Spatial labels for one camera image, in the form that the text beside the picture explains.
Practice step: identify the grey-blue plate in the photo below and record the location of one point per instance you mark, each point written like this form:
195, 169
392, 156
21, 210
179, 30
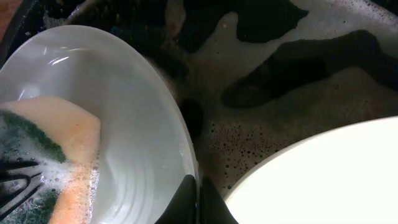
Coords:
146, 150

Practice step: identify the round black tray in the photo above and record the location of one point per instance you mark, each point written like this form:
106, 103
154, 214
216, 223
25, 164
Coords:
250, 77

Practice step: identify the green yellow sponge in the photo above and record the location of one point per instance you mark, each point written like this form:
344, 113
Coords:
65, 139

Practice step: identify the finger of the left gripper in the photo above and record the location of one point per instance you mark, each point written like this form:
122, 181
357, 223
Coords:
19, 181

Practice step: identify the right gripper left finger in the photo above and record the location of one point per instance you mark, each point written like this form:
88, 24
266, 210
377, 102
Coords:
182, 207

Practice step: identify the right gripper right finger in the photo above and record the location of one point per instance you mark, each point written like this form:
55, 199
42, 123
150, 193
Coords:
213, 209

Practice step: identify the white plate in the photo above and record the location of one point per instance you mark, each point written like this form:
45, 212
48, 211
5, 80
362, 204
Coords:
347, 175

